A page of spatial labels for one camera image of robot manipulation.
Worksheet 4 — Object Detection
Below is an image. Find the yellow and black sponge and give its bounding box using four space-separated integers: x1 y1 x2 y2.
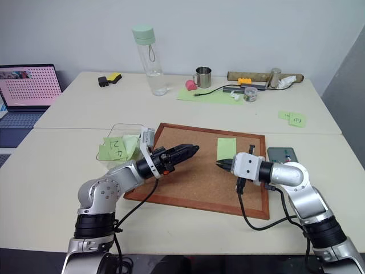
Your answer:
106 72 123 85

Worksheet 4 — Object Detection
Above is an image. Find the dark rectangular tray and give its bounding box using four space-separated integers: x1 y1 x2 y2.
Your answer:
266 147 299 166

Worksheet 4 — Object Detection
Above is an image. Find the clear bottle with green lid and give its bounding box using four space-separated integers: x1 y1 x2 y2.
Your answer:
131 25 168 97

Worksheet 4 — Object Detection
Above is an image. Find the stainless steel mug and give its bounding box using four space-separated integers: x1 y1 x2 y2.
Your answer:
192 66 213 89

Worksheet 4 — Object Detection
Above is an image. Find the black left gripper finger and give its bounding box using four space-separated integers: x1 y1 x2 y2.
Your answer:
170 144 200 157
172 148 200 167

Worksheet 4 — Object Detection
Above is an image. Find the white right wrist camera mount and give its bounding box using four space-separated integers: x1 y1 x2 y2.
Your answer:
232 152 265 183

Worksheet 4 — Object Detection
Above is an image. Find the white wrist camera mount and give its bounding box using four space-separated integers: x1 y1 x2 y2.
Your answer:
232 152 265 183
139 127 163 180

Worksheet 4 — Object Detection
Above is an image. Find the light green paper sheet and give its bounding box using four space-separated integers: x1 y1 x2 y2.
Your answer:
176 86 246 106

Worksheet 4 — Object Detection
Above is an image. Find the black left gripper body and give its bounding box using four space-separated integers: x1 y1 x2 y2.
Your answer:
150 147 176 175

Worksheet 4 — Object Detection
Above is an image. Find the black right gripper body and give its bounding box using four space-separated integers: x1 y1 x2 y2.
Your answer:
222 144 255 195

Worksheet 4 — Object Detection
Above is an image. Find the small clear round jar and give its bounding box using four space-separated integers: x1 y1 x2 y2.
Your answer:
243 86 259 103

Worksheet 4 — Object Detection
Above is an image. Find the silver metal cylinder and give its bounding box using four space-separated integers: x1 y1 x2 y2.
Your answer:
266 67 283 90

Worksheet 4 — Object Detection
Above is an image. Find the dark grey flat bar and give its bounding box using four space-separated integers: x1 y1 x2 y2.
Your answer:
222 83 270 93

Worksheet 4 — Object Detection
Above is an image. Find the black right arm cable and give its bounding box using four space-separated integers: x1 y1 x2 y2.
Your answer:
236 182 314 269

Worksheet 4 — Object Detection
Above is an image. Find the clear plastic box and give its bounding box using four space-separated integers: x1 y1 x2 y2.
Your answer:
95 123 147 164

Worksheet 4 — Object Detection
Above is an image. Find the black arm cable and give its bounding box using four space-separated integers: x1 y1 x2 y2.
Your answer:
112 177 160 274
236 182 314 269

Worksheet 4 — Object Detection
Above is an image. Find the green note with black writing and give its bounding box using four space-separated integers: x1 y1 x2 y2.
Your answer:
102 136 127 161

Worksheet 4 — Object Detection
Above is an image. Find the wood-framed cork board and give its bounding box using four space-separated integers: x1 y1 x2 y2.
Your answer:
124 122 270 221

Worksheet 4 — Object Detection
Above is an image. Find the blank green sticky note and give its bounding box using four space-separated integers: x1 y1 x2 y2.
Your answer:
217 138 238 162

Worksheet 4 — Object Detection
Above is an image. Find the thin black usb cable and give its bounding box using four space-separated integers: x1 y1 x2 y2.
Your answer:
194 84 249 98

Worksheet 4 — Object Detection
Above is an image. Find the pale green blank note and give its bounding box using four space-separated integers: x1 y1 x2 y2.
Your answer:
122 134 141 160

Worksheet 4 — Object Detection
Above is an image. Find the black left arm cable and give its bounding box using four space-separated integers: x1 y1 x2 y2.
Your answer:
112 177 160 274

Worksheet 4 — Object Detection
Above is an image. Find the white crumpled tissue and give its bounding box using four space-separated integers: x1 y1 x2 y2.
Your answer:
277 75 298 90

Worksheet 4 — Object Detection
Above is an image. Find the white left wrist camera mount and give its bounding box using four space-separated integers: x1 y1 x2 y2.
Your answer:
139 127 163 180

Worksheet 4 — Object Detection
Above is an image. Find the brown cardboard tube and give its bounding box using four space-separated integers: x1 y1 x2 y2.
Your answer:
226 71 305 83

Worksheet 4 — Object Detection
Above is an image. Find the laptop with pink screen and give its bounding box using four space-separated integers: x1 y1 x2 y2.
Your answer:
0 63 63 148

